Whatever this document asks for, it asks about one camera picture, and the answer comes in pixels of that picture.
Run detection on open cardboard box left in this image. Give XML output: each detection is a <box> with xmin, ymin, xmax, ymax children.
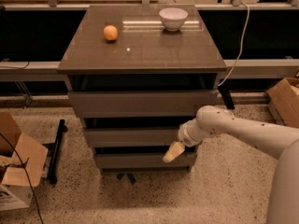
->
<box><xmin>0</xmin><ymin>112</ymin><xmax>48</xmax><ymax>211</ymax></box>

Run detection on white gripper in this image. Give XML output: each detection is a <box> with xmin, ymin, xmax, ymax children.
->
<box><xmin>163</xmin><ymin>119</ymin><xmax>206</xmax><ymax>163</ymax></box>

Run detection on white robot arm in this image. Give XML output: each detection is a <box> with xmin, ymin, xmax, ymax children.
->
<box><xmin>163</xmin><ymin>105</ymin><xmax>299</xmax><ymax>224</ymax></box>

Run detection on grey drawer cabinet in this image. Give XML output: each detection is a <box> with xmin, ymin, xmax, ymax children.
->
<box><xmin>58</xmin><ymin>5</ymin><xmax>226</xmax><ymax>172</ymax></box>

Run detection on white ceramic bowl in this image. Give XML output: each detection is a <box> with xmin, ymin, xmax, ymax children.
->
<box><xmin>159</xmin><ymin>7</ymin><xmax>188</xmax><ymax>31</ymax></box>

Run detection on metal railing frame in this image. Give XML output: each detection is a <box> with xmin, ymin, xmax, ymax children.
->
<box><xmin>1</xmin><ymin>0</ymin><xmax>299</xmax><ymax>80</ymax></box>

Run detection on cardboard box right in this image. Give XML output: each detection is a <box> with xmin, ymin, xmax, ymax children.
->
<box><xmin>267</xmin><ymin>77</ymin><xmax>299</xmax><ymax>128</ymax></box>

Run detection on black cable left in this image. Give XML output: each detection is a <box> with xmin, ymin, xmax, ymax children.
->
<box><xmin>0</xmin><ymin>132</ymin><xmax>45</xmax><ymax>224</ymax></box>

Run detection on orange fruit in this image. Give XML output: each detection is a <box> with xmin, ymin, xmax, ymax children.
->
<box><xmin>103</xmin><ymin>25</ymin><xmax>119</xmax><ymax>41</ymax></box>

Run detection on white cable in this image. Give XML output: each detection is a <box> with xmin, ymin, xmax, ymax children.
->
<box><xmin>218</xmin><ymin>2</ymin><xmax>251</xmax><ymax>88</ymax></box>

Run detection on black metal stand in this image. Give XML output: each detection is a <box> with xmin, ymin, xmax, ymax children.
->
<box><xmin>45</xmin><ymin>119</ymin><xmax>67</xmax><ymax>185</ymax></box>

